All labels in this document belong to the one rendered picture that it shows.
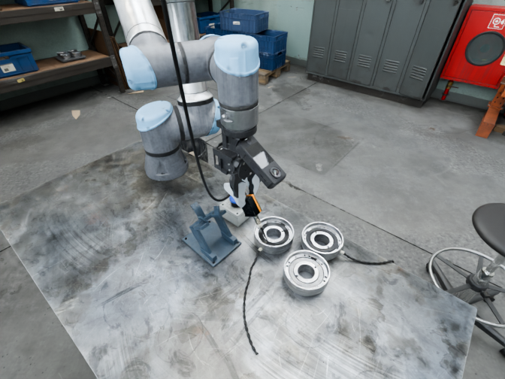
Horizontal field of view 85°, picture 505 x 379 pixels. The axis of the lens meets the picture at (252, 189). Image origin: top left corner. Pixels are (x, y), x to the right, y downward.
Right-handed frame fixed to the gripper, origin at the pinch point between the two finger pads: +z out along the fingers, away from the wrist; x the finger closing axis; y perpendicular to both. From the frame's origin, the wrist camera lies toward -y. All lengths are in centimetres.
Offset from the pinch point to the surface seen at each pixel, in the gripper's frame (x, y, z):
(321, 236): -11.9, -15.4, 11.2
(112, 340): 38.1, 1.8, 13.0
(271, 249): 1.0, -8.9, 10.0
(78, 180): 21, 60, 13
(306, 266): -1.4, -17.9, 11.0
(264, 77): -262, 216, 84
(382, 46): -323, 91, 35
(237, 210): -1.9, 5.8, 8.6
